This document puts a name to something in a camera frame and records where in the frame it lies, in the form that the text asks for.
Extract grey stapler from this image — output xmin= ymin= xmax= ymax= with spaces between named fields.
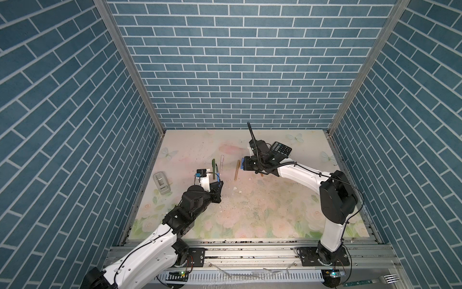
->
xmin=153 ymin=172 xmax=171 ymax=195

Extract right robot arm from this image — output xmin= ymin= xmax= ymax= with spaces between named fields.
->
xmin=241 ymin=139 xmax=358 ymax=266

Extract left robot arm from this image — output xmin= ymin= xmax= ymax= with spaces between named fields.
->
xmin=80 ymin=178 xmax=224 ymax=289

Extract pink pen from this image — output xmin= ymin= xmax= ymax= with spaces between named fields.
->
xmin=219 ymin=155 xmax=225 ymax=176

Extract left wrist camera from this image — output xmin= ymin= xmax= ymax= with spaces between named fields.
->
xmin=195 ymin=169 xmax=211 ymax=192

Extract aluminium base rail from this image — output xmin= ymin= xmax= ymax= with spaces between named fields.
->
xmin=151 ymin=240 xmax=411 ymax=289

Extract metal fork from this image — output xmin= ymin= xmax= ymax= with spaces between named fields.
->
xmin=343 ymin=274 xmax=400 ymax=287

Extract black calculator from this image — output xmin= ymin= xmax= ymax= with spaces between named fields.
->
xmin=271 ymin=142 xmax=292 ymax=158

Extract blue pen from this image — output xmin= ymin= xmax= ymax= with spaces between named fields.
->
xmin=215 ymin=164 xmax=221 ymax=182

